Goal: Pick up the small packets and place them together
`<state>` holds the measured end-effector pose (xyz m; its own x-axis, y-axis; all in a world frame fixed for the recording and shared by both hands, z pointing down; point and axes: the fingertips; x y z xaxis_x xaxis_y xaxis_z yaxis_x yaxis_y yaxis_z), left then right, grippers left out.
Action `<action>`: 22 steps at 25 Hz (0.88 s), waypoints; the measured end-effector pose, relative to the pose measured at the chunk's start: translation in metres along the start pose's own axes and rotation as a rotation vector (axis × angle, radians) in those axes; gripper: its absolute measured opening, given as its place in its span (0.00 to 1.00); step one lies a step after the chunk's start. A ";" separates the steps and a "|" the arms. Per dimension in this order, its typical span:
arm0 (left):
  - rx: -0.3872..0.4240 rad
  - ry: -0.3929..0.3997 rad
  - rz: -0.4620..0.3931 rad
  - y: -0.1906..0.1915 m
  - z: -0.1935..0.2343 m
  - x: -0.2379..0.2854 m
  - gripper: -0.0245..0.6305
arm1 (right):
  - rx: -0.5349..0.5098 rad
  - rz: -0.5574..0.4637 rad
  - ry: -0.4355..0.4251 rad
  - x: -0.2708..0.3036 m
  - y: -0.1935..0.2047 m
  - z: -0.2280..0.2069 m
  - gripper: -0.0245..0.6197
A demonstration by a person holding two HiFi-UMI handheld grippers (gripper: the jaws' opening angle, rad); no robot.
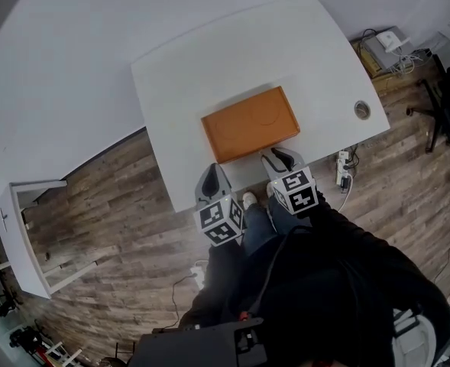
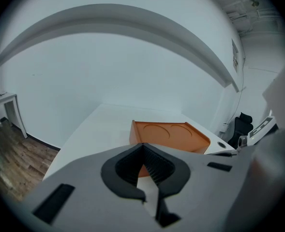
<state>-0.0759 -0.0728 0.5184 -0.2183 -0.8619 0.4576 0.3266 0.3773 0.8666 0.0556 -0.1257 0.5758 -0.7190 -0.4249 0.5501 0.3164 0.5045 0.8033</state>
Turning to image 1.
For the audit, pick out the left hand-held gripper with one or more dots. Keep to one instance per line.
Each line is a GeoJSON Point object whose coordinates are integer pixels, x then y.
{"type": "Point", "coordinates": [219, 220]}

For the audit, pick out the black tripod stand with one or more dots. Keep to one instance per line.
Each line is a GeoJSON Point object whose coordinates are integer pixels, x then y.
{"type": "Point", "coordinates": [5, 304]}

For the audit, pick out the person's left shoe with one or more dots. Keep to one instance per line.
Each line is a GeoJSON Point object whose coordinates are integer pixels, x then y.
{"type": "Point", "coordinates": [250, 200]}

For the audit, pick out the person's left forearm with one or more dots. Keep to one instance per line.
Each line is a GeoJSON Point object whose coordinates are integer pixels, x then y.
{"type": "Point", "coordinates": [217, 273]}

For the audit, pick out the white side table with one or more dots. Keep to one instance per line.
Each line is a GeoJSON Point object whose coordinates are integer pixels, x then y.
{"type": "Point", "coordinates": [18, 243]}

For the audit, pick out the person's shoe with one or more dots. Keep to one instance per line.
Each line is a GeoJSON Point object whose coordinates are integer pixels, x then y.
{"type": "Point", "coordinates": [269, 189]}
{"type": "Point", "coordinates": [250, 200]}

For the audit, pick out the person's right shoe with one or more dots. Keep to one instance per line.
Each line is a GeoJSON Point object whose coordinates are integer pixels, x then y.
{"type": "Point", "coordinates": [269, 189]}

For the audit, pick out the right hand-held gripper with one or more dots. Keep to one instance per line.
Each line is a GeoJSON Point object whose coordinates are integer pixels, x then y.
{"type": "Point", "coordinates": [297, 191]}

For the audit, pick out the orange storage box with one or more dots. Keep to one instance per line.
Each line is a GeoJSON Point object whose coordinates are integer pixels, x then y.
{"type": "Point", "coordinates": [247, 124]}

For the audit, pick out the cardboard box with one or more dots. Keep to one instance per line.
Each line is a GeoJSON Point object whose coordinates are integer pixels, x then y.
{"type": "Point", "coordinates": [362, 56]}

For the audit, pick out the person's blue jeans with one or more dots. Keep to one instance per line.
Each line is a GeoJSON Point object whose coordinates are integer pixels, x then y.
{"type": "Point", "coordinates": [257, 224]}

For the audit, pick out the person's black jacket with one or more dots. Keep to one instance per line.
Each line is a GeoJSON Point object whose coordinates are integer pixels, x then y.
{"type": "Point", "coordinates": [316, 281]}

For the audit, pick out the person's right forearm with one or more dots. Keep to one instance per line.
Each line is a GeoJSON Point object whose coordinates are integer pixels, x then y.
{"type": "Point", "coordinates": [347, 224]}

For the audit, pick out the white router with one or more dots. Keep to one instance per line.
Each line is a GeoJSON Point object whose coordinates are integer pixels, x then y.
{"type": "Point", "coordinates": [387, 40]}

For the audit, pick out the black chest-mounted box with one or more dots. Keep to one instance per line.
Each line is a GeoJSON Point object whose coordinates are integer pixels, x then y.
{"type": "Point", "coordinates": [194, 346]}

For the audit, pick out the white metal rack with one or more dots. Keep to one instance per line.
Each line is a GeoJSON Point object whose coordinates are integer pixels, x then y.
{"type": "Point", "coordinates": [56, 352]}

